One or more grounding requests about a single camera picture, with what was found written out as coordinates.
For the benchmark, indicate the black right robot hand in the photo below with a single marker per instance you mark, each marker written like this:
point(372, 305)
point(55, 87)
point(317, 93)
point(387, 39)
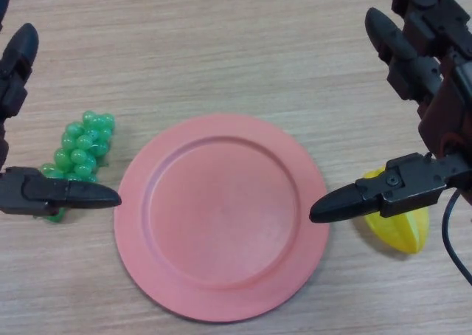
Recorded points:
point(450, 102)

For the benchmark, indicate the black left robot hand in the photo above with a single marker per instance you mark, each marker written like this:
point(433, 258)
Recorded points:
point(29, 191)

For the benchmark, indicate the green grapes bunch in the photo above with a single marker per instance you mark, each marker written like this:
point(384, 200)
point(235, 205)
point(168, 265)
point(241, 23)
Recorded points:
point(79, 143)

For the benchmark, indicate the pink round plate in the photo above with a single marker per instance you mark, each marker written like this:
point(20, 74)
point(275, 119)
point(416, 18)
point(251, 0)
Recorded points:
point(221, 217)

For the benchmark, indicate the yellow starfruit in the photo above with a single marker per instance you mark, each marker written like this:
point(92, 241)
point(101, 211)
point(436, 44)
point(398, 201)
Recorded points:
point(402, 235)

